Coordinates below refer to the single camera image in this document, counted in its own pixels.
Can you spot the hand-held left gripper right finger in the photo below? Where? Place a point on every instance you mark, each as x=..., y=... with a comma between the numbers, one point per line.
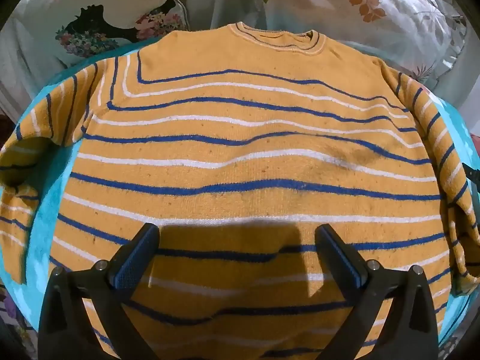
x=342, y=257

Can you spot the black floral pillow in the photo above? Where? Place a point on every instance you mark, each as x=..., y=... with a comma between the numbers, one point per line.
x=93, y=18

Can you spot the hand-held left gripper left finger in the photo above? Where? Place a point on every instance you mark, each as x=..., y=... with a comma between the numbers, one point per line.
x=135, y=257

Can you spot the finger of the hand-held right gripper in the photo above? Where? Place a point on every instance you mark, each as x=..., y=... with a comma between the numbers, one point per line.
x=473, y=175

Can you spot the turquoise blanket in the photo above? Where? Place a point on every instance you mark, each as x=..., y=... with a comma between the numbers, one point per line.
x=47, y=213

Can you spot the yellow striped sweater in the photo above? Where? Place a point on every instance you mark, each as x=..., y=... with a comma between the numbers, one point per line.
x=240, y=165

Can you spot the white leaf-print pillow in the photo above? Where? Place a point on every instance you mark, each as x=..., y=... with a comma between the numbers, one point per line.
x=397, y=18

